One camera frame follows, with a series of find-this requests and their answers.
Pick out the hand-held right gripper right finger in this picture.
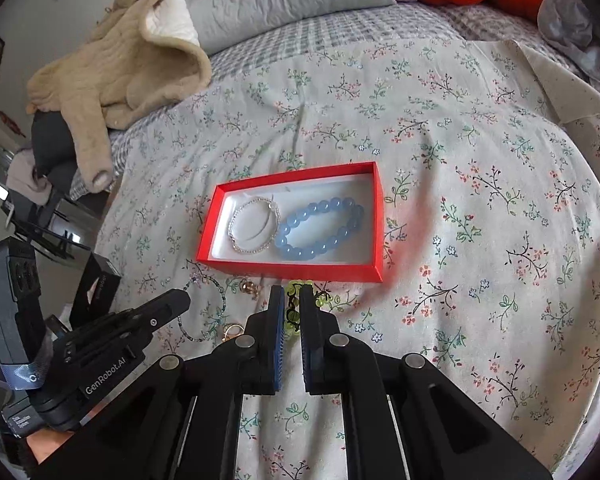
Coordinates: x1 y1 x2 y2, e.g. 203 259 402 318
299 284 554 480

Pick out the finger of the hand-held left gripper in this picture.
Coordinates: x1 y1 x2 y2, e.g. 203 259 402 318
70 251 121 332
52 289 192 361

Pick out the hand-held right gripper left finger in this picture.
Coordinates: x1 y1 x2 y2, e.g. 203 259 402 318
29 285 287 480

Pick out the green bead bracelet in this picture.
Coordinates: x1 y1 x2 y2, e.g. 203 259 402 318
284 281 332 337

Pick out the red jewelry box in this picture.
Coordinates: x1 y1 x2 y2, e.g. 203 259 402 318
196 161 385 284

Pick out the person's left forearm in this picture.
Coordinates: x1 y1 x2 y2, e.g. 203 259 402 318
26 404 90 467

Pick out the black chair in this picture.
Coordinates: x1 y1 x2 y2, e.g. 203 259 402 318
0 199 90 262

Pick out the dark cloth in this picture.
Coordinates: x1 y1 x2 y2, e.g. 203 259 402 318
30 109 112 213

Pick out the floral bed sheet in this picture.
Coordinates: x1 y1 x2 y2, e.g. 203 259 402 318
95 35 600 480

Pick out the grey checked bed sheet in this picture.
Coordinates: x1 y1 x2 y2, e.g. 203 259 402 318
69 2 556 201

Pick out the grey cloth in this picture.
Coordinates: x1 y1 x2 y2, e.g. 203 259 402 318
536 0 600 87

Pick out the thin beaded bracelet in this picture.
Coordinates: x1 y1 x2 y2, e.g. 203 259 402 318
177 274 229 344

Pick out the silver bead bracelet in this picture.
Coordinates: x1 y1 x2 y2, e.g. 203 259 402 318
228 196 281 255

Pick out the blue bead bracelet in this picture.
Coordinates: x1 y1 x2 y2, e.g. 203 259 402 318
274 196 366 261

